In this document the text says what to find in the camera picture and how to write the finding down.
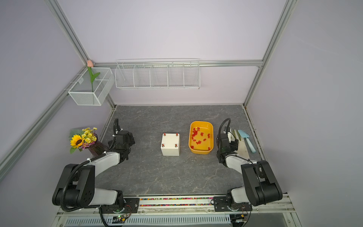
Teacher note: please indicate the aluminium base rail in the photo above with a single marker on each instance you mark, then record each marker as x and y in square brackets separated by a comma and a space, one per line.
[190, 204]

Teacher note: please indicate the long white wire basket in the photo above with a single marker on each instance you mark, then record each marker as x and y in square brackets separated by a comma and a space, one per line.
[169, 73]

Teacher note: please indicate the sunflower bouquet in vase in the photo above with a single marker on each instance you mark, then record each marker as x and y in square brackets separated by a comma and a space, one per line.
[86, 139]

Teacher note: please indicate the small white mesh basket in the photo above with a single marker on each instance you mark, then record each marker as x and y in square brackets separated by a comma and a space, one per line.
[81, 91]

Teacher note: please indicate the beige cloth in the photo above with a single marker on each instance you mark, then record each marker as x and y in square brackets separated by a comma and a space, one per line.
[238, 144]

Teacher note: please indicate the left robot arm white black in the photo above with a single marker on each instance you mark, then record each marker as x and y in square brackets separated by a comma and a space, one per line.
[76, 187]

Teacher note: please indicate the light blue spatula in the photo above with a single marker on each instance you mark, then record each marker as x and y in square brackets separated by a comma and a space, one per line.
[246, 137]

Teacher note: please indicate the yellow plastic tray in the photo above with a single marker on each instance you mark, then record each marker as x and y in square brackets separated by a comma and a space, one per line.
[202, 124]

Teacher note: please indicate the red sleeves pile in tray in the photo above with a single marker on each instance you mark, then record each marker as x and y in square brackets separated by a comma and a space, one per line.
[201, 139]

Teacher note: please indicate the artificial pink tulip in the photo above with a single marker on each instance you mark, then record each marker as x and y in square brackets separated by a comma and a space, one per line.
[92, 75]

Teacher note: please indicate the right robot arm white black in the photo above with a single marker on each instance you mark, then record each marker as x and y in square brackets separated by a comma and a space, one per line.
[260, 185]

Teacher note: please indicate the white box with screws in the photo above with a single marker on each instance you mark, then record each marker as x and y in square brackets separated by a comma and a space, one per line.
[169, 142]

